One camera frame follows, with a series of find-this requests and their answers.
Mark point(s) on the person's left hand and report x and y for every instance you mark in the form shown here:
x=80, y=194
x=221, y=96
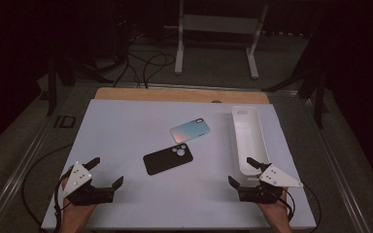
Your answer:
x=77, y=212

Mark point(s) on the metal floor rail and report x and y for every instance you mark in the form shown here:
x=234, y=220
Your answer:
x=22, y=165
x=336, y=168

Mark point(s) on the black rectangular floor frame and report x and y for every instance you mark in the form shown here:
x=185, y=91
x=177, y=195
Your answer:
x=58, y=121

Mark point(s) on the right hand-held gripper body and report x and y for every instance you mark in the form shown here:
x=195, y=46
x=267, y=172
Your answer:
x=273, y=178

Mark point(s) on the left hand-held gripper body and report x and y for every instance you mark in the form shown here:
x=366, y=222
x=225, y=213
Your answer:
x=77, y=178

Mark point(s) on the black phone case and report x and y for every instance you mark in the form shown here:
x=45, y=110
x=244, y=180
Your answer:
x=166, y=159

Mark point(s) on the white table mat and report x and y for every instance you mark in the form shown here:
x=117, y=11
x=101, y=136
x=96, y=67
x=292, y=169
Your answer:
x=142, y=123

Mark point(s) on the white metal stand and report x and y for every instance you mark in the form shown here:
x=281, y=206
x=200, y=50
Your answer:
x=220, y=24

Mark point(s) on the person's right hand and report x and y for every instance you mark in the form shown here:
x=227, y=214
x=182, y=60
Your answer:
x=277, y=212

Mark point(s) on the blue pink gradient phone case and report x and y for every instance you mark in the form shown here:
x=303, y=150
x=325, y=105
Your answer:
x=189, y=130

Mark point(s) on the long white plastic bin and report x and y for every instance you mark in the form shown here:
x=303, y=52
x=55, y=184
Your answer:
x=249, y=139

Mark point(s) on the black tripod stand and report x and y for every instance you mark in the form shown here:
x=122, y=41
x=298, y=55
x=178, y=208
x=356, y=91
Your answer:
x=319, y=97
x=51, y=87

